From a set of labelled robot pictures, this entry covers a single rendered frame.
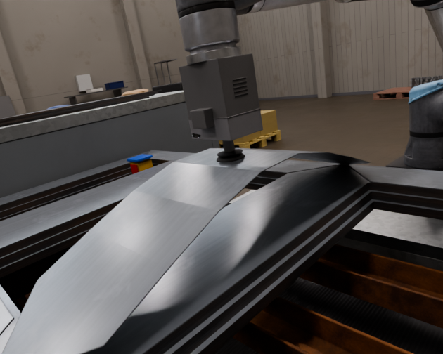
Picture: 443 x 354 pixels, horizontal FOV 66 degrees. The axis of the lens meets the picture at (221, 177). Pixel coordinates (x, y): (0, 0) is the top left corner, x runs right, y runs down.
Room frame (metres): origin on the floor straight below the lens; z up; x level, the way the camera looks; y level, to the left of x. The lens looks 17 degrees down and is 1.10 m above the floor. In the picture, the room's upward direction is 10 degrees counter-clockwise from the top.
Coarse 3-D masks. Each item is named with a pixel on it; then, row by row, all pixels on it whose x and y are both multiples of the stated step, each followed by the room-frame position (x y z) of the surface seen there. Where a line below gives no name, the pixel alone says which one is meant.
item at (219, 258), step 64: (64, 192) 0.97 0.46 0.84; (256, 192) 0.64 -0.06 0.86; (320, 192) 0.58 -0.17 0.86; (384, 192) 0.57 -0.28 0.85; (0, 256) 0.57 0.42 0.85; (192, 256) 0.43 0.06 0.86; (256, 256) 0.40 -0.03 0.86; (320, 256) 0.44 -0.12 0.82; (128, 320) 0.31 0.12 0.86; (192, 320) 0.30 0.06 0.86
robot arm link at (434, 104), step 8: (440, 80) 0.96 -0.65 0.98; (416, 88) 0.94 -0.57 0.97; (424, 88) 0.92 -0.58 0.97; (432, 88) 0.90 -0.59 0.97; (440, 88) 0.89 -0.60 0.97; (416, 96) 0.94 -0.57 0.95; (424, 96) 0.92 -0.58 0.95; (432, 96) 0.90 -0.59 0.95; (440, 96) 0.89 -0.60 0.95; (416, 104) 0.94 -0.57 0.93; (424, 104) 0.92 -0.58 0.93; (432, 104) 0.90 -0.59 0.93; (440, 104) 0.88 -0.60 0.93; (416, 112) 0.94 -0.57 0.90; (424, 112) 0.92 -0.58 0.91; (432, 112) 0.90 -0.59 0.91; (440, 112) 0.88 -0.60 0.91; (416, 120) 0.94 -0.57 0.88; (424, 120) 0.92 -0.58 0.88; (432, 120) 0.90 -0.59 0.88; (440, 120) 0.89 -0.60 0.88; (416, 128) 0.94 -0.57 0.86; (424, 128) 0.92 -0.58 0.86; (432, 128) 0.90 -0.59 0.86; (440, 128) 0.90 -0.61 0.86
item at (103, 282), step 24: (96, 240) 0.39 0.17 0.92; (72, 264) 0.37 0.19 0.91; (96, 264) 0.35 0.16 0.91; (120, 264) 0.33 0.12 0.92; (144, 264) 0.31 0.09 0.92; (72, 288) 0.33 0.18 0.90; (96, 288) 0.31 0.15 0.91; (120, 288) 0.30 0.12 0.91; (144, 288) 0.28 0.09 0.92; (96, 312) 0.28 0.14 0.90; (120, 312) 0.27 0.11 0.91
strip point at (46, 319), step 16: (48, 288) 0.35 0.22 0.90; (32, 304) 0.33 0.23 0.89; (48, 304) 0.32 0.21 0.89; (64, 304) 0.31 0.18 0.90; (32, 320) 0.31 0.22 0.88; (48, 320) 0.30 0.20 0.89; (64, 320) 0.29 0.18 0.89; (80, 320) 0.28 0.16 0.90; (16, 336) 0.30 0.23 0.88; (32, 336) 0.29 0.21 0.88; (48, 336) 0.28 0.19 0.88; (64, 336) 0.27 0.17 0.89; (80, 336) 0.26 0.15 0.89; (96, 336) 0.25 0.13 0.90; (16, 352) 0.28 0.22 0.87; (32, 352) 0.27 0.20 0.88; (48, 352) 0.26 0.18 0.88; (64, 352) 0.25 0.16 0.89; (80, 352) 0.25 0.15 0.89
